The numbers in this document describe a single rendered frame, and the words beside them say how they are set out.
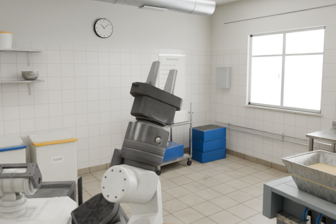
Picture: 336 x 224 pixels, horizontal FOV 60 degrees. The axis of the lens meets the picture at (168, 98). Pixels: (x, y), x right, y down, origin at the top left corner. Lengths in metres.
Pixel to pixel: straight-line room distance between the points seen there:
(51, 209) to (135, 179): 0.32
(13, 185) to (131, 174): 0.32
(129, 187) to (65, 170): 3.77
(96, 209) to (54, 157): 3.46
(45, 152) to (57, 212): 3.39
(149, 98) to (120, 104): 4.57
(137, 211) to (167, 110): 0.22
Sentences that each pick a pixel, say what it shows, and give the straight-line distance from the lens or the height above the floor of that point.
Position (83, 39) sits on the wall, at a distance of 4.88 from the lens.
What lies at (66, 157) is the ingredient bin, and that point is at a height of 0.53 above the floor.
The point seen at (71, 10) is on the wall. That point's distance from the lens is 4.89.
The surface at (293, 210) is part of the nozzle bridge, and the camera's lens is 1.56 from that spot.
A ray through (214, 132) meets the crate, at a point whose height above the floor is 0.54.
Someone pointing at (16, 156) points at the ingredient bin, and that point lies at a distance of 4.10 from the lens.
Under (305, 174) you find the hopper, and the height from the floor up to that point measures 1.28.
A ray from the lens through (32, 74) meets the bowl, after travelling 4.40.
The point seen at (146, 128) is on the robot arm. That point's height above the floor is 1.61.
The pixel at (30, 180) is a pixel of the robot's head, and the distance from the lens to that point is 0.76.
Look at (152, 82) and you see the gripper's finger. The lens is 0.60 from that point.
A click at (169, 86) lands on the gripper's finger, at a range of 0.64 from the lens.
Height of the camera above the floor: 1.72
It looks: 6 degrees down
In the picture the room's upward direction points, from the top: straight up
